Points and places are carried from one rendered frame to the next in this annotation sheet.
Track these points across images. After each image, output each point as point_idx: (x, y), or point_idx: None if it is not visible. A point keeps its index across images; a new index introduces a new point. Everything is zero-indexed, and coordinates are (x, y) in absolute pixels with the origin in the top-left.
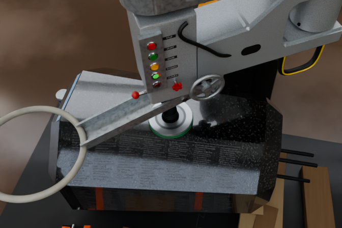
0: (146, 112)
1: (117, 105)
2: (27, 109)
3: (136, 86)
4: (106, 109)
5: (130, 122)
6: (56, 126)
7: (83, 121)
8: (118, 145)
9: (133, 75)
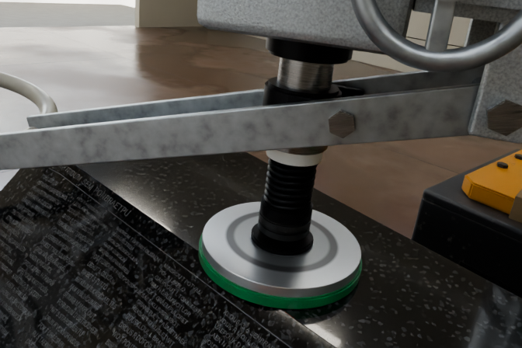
0: (191, 113)
1: (147, 102)
2: (0, 74)
3: (258, 172)
4: (116, 106)
5: (126, 127)
6: None
7: (50, 113)
8: (94, 253)
9: None
